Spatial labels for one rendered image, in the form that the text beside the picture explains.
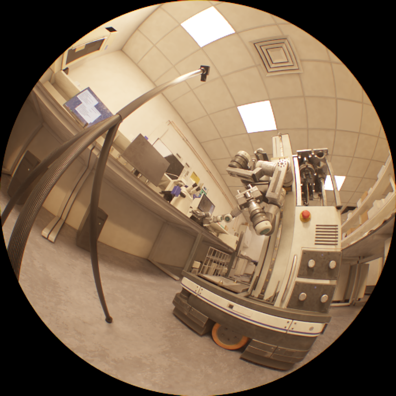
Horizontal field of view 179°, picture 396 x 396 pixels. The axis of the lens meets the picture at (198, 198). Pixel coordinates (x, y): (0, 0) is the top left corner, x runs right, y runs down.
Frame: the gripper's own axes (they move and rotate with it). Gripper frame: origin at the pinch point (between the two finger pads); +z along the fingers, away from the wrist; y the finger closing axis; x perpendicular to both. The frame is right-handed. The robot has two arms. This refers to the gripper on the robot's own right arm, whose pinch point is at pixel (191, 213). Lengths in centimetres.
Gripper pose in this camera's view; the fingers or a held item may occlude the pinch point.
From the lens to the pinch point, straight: 152.7
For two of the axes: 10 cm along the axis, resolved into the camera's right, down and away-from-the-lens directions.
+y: -5.6, -3.9, 7.3
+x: 3.7, -9.1, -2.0
